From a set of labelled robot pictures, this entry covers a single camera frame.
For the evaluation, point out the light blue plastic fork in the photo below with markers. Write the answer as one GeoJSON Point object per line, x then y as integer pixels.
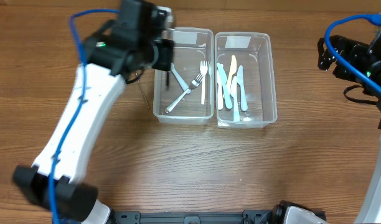
{"type": "Point", "coordinates": [180, 80]}

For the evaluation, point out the cream white plastic knife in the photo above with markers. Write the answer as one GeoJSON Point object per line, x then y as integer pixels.
{"type": "Point", "coordinates": [219, 89]}

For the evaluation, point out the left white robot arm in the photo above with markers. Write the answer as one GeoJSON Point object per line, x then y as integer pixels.
{"type": "Point", "coordinates": [115, 55]}

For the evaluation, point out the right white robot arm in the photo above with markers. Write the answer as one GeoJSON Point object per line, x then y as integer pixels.
{"type": "Point", "coordinates": [367, 92]}

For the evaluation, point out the light blue serrated knife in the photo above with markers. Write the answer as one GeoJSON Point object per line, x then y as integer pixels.
{"type": "Point", "coordinates": [233, 94]}

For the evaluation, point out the clear plastic container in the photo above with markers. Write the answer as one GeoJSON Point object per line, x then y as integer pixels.
{"type": "Point", "coordinates": [253, 51]}
{"type": "Point", "coordinates": [191, 47]}

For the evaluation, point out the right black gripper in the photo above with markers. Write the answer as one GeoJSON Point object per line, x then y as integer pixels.
{"type": "Point", "coordinates": [338, 53]}

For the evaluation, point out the right clear plastic container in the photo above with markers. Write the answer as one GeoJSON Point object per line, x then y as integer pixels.
{"type": "Point", "coordinates": [253, 51]}

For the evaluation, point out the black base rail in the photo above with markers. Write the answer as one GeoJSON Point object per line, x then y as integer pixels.
{"type": "Point", "coordinates": [283, 212]}

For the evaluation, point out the thin curved metal fork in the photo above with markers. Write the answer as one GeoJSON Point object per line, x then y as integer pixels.
{"type": "Point", "coordinates": [142, 91]}

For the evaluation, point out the yellow plastic knife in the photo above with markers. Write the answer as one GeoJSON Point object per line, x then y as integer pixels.
{"type": "Point", "coordinates": [232, 71]}

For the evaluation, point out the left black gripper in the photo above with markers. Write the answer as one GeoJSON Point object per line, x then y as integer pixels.
{"type": "Point", "coordinates": [165, 54]}

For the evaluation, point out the left clear plastic container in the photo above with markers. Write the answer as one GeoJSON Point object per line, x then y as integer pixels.
{"type": "Point", "coordinates": [191, 47]}

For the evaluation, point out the pale blue plastic knife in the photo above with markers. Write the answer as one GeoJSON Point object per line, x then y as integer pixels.
{"type": "Point", "coordinates": [240, 81]}

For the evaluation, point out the broad metal fork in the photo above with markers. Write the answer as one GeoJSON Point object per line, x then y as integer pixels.
{"type": "Point", "coordinates": [193, 85]}

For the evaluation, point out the white plastic fork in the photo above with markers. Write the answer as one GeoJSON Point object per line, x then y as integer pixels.
{"type": "Point", "coordinates": [203, 70]}

